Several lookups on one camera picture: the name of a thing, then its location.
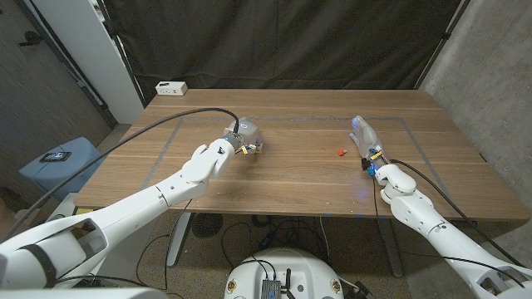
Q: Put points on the white power strip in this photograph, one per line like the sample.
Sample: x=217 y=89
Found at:
x=171 y=88

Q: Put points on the grey table leg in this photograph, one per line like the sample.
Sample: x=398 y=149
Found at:
x=390 y=249

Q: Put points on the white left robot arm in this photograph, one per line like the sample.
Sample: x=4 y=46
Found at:
x=178 y=187

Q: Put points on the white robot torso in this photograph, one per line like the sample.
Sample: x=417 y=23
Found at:
x=287 y=266

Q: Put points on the black backdrop stand pole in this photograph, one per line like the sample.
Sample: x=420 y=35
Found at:
x=444 y=37
x=120 y=54

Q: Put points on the white table leg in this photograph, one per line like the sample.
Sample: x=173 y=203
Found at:
x=178 y=245

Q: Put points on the round black floor fan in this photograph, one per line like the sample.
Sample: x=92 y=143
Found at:
x=206 y=225

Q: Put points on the black phone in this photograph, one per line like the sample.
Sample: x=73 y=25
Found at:
x=55 y=157

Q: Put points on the black backdrop curtain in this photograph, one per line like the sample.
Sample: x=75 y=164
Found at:
x=282 y=41

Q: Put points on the white pillar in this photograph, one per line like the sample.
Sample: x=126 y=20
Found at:
x=91 y=50

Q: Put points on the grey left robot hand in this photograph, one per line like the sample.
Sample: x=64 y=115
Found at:
x=247 y=130

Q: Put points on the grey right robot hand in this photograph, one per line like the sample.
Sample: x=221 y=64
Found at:
x=365 y=137

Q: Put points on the red-headed wooden screw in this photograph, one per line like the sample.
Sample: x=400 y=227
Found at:
x=341 y=152

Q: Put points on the blue stool with phone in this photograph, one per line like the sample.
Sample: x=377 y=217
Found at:
x=62 y=174

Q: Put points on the black wall rail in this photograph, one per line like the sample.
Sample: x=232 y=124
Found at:
x=62 y=58

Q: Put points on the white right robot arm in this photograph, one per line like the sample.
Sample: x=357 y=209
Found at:
x=415 y=207

